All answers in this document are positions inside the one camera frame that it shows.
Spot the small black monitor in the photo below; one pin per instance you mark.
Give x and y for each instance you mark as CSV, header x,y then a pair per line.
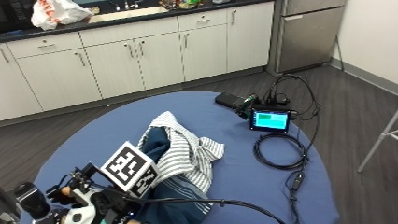
x,y
271,120

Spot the white kitchen cabinets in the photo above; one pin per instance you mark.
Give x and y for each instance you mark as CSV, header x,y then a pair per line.
x,y
124,62

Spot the kitchen sink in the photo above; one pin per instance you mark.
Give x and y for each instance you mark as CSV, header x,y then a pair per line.
x,y
124,15

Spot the clutter of small counter items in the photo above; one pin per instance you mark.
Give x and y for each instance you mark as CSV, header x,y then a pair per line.
x,y
180,3

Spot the black cylindrical camera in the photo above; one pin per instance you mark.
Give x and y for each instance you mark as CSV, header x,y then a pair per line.
x,y
32,200

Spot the dark blue striped cloth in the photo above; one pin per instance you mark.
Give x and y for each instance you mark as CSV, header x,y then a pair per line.
x,y
173,189

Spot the stainless steel refrigerator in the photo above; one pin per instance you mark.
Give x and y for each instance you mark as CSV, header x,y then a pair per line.
x,y
309,37

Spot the metal faucet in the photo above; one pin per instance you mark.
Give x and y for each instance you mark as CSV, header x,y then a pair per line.
x,y
127,4

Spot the white cube with black markers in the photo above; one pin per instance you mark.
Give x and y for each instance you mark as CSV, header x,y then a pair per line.
x,y
127,166

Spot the black rectangular box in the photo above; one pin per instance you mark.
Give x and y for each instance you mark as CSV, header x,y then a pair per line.
x,y
227,99

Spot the black electronics module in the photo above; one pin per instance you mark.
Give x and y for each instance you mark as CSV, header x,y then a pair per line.
x,y
265,104

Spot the white plastic bag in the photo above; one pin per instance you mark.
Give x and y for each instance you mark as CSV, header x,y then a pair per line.
x,y
58,12

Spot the black countertop appliance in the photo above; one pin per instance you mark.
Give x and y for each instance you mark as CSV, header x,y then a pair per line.
x,y
15,14

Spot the white grey striped cloth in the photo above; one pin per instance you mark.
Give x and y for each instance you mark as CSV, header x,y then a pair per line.
x,y
187,155

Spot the grey metal stand leg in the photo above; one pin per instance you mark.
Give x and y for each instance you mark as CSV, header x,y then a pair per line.
x,y
377,143

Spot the black countertop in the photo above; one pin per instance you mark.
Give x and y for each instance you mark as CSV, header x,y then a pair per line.
x,y
62,28

